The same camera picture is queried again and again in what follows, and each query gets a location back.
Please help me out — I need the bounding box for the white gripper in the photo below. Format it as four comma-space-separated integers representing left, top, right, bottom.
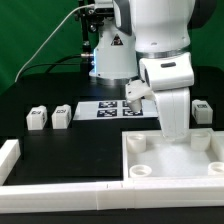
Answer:
139, 52, 194, 139

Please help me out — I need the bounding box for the white square tabletop tray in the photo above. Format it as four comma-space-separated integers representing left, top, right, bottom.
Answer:
122, 129, 224, 180

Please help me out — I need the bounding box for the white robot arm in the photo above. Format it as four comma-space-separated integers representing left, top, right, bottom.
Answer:
90, 0, 217, 139

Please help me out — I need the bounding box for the sheet with four markers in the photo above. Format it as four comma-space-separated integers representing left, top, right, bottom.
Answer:
73, 99, 158, 120

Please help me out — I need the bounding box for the white left fence piece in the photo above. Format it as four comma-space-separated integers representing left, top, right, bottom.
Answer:
0, 139, 21, 186

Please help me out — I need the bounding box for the black cable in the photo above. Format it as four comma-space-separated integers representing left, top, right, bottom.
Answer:
19, 54, 84, 79

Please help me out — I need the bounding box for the white cable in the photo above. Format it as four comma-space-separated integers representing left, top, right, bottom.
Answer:
14, 3, 96, 83

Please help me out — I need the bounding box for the white front fence wall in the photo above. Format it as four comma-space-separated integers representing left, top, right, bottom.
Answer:
0, 176, 224, 214

